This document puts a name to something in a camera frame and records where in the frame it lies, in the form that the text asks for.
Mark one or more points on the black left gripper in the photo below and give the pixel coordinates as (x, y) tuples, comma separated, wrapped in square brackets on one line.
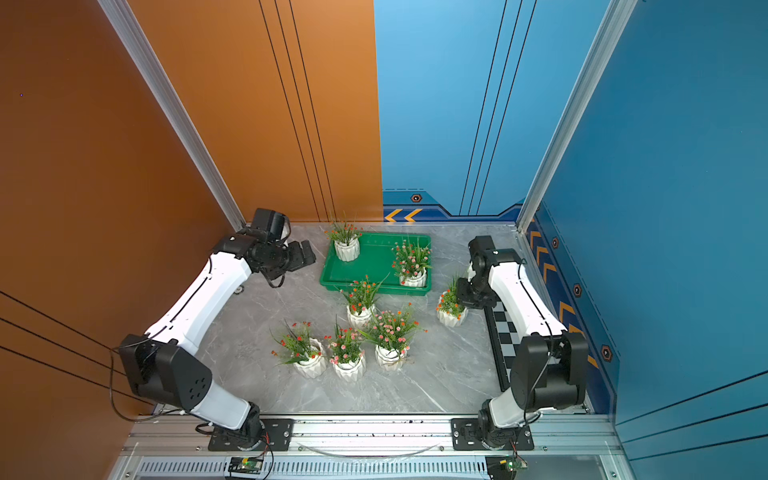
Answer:
[(299, 258)]

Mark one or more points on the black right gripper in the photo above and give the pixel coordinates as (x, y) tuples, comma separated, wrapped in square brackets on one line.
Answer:
[(466, 300)]

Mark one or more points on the orange flower pot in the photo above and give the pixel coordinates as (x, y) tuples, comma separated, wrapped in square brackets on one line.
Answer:
[(449, 310)]

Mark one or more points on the red flower pot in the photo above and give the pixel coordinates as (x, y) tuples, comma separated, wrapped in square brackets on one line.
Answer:
[(298, 347), (345, 238), (361, 296)]

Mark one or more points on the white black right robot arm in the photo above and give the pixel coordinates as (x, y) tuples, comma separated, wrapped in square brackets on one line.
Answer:
[(550, 365)]

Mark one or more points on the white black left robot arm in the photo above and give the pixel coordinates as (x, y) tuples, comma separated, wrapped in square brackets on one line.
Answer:
[(161, 364)]

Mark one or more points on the green plastic storage tray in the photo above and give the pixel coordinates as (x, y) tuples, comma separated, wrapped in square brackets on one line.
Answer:
[(374, 262)]

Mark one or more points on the black white chessboard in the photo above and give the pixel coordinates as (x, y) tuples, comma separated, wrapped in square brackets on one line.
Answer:
[(503, 337)]

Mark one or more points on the pink flower pot large centre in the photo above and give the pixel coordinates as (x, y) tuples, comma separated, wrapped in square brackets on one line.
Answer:
[(391, 333)]

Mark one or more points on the green circuit board right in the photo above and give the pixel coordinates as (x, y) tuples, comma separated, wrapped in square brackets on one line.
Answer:
[(505, 468)]

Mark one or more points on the green circuit board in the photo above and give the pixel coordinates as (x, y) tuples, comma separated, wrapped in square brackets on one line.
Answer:
[(505, 468), (245, 467)]

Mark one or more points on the green circuit board left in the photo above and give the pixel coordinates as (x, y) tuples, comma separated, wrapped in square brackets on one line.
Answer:
[(245, 467)]

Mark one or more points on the white vented front panel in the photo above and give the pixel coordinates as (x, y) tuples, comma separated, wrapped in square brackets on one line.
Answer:
[(316, 467)]

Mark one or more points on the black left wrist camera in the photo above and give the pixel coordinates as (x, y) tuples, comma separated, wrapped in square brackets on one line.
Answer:
[(270, 225)]

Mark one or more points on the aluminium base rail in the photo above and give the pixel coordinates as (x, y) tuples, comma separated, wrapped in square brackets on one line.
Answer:
[(381, 435)]

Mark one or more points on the aluminium corner post left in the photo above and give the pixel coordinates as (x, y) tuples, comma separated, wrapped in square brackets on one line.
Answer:
[(130, 33)]

